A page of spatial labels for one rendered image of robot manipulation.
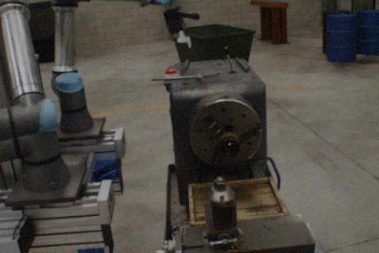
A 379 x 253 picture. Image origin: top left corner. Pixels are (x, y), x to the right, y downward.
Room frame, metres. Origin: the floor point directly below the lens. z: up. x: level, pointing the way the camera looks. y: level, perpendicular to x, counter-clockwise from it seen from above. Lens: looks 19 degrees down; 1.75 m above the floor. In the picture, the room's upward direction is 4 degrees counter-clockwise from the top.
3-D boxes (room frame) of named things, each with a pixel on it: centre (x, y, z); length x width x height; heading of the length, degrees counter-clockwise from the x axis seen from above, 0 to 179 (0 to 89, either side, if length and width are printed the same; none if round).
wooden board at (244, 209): (1.38, -0.14, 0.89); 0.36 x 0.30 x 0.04; 91
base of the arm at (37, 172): (1.14, 0.48, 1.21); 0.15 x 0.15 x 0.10
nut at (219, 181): (1.05, -0.06, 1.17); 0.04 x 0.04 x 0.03
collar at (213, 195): (1.05, -0.06, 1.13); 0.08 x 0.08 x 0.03
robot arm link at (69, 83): (1.64, 0.51, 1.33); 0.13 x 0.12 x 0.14; 27
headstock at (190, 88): (2.07, -0.11, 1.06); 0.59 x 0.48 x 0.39; 1
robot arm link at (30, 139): (1.13, 0.49, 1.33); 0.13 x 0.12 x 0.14; 114
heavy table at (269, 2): (10.48, -2.16, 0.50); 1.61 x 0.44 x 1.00; 11
